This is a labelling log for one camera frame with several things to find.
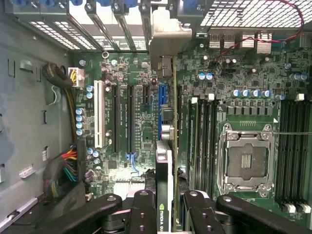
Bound red and black wire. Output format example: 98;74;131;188
214;0;305;64

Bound metal locking lever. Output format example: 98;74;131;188
217;123;226;193

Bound CPU socket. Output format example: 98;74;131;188
217;123;276;198

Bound black RAM slot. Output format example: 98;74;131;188
284;99;297;214
279;99;288;203
300;99;312;214
294;94;305;203
211;94;219;191
204;97;212;193
197;98;205;193

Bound multicolour power wire bundle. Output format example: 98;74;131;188
43;143;80;199

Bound long black expansion slot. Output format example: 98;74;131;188
112;83;122;154
126;84;136;155
177;85;183;147

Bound grey PC case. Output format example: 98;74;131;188
0;0;312;234

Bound blue expansion slot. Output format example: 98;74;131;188
158;83;169;143

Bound white expansion slot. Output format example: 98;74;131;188
94;79;106;149

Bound green motherboard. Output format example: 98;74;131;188
70;48;312;220

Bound silver chipset heatsink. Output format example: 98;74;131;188
113;181;147;195

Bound sleeved yellow black power wire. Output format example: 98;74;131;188
41;62;85;144

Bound short black expansion slot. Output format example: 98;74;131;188
143;85;152;106

